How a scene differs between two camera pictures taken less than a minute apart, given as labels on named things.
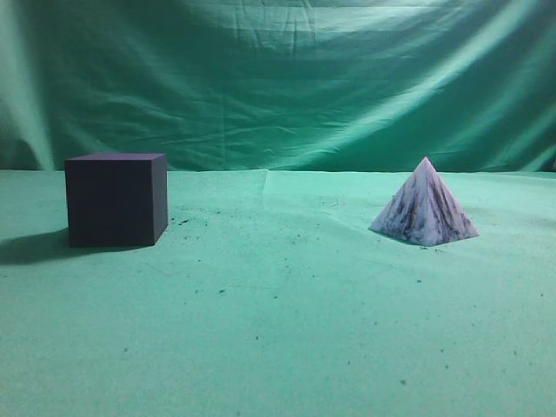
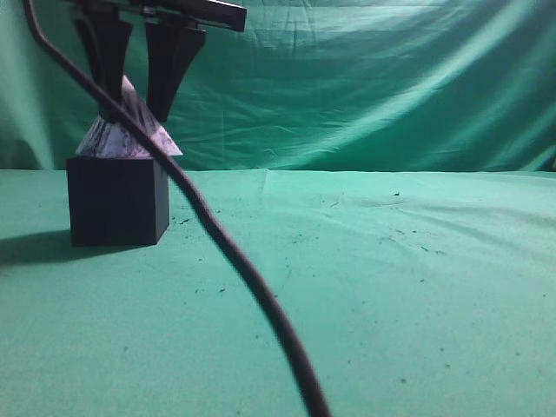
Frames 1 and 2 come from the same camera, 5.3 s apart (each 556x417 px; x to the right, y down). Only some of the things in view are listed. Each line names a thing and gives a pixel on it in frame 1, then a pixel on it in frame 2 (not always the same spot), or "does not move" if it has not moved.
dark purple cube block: [115, 200] does not move
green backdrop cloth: [280, 85] does not move
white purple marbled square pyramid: [424, 211] -> [109, 139]
